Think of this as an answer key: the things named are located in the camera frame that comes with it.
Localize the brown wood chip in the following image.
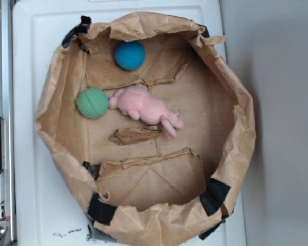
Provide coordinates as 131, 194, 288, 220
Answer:
109, 125, 161, 145

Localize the pink plush bunny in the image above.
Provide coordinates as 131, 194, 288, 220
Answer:
109, 87, 184, 138

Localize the blue dimpled ball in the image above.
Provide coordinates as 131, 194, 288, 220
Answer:
114, 41, 146, 71

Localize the white plastic tray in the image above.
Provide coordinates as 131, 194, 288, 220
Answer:
11, 0, 248, 246

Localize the green dimpled ball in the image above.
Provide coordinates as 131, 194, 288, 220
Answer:
76, 88, 109, 119

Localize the aluminium frame rail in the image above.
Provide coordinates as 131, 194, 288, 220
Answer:
0, 1, 17, 245

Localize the brown paper-lined bin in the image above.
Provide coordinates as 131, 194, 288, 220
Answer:
35, 12, 256, 245

